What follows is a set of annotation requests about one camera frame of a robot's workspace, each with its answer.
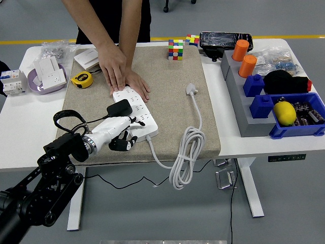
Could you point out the black cloth with red end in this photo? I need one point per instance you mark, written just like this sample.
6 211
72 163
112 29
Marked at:
281 82

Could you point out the black table control panel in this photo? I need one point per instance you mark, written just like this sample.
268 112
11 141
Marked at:
287 157

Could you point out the small multicolour puzzle cube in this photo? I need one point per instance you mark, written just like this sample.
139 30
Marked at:
192 40

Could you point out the large multicolour puzzle cube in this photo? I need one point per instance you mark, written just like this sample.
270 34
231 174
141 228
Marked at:
175 49

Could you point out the white wall socket panel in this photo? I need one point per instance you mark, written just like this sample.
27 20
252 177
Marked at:
52 80

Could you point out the person's left hand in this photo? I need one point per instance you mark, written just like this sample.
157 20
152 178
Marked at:
139 86

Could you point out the black chair base casters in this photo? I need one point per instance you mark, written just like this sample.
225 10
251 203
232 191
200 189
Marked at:
166 9

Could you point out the grey stepped block holder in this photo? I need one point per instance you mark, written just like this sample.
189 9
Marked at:
238 101

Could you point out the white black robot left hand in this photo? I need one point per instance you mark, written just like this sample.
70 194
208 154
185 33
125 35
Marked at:
109 129

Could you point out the grey-brown fabric mat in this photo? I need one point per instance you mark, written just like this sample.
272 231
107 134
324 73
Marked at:
165 114

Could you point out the orange cylinder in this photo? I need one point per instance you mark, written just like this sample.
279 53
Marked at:
247 67
240 50

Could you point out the white table leg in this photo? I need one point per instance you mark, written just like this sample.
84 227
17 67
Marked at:
75 216
250 188

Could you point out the dark capacitors pile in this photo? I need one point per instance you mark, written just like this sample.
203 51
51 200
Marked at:
306 113

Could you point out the person's right forearm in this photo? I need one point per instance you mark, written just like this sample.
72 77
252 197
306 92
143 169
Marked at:
89 25

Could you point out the yellow lemon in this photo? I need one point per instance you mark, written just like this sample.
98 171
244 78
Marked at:
284 113

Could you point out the person's left forearm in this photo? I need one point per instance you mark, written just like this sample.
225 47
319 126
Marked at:
130 30

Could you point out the black power adapter plug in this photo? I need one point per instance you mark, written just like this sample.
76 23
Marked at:
119 108

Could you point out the large silver metal bracket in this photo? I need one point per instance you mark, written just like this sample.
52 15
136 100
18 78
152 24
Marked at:
224 179

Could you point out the white power strip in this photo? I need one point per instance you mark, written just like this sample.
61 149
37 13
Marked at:
149 127

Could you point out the black box in plastic wrap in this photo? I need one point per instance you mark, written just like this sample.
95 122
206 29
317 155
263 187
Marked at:
218 40

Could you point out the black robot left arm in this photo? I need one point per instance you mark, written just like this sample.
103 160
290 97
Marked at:
33 203

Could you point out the white wall switch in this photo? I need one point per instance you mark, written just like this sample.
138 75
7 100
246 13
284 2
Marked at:
85 57

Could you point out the blue plastic bin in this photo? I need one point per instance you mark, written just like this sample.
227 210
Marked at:
292 130

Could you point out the purple bowl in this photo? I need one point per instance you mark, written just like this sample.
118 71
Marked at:
33 85

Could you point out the person's right hand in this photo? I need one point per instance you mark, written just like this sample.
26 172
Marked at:
113 66

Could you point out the person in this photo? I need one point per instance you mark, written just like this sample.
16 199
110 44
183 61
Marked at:
114 20

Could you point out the small silver metal bracket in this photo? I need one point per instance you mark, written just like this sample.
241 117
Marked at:
222 162

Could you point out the white switch panel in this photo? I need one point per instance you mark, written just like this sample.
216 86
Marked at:
47 64

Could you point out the clear bag of screws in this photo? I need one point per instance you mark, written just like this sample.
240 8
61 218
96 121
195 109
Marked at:
54 50

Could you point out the white circuit breaker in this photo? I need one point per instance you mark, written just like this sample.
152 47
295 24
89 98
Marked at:
12 82

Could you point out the yellow tape measure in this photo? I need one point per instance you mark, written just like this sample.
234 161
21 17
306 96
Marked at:
81 79

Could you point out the blue block with knob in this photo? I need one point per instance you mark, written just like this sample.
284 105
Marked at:
254 86
261 108

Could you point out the clear bag of components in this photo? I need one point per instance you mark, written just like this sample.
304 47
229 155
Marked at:
279 61

